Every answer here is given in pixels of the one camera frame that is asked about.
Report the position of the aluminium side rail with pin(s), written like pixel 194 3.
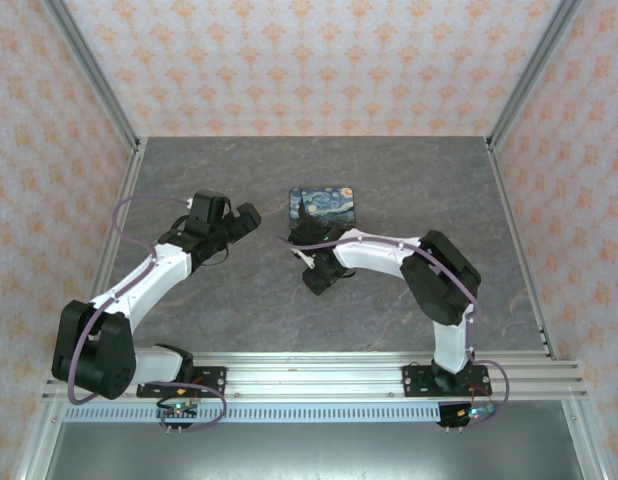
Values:
pixel 111 250
pixel 521 250

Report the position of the aluminium corner post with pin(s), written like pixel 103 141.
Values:
pixel 534 70
pixel 93 70

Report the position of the aluminium mounting beam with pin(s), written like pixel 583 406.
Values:
pixel 314 377

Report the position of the grey metal panel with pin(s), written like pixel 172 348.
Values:
pixel 314 455

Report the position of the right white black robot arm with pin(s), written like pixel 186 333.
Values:
pixel 374 252

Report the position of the starry night print box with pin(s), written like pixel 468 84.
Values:
pixel 324 205

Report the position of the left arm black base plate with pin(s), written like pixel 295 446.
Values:
pixel 214 376

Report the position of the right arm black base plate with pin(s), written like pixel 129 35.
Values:
pixel 416 380

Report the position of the aluminium frame leg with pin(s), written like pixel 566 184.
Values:
pixel 39 445
pixel 584 445

